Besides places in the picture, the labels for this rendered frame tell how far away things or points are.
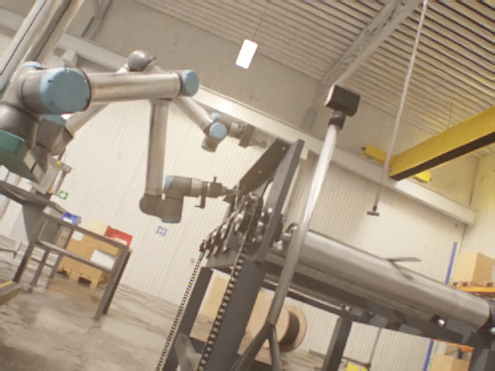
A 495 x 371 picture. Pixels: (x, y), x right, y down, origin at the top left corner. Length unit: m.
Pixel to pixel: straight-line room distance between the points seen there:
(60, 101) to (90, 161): 11.09
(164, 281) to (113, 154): 3.99
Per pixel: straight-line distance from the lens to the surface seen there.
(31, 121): 1.55
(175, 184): 1.81
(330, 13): 11.77
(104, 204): 12.12
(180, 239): 11.93
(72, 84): 1.41
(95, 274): 7.33
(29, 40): 1.79
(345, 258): 1.35
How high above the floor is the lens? 0.60
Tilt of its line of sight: 14 degrees up
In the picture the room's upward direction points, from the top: 21 degrees clockwise
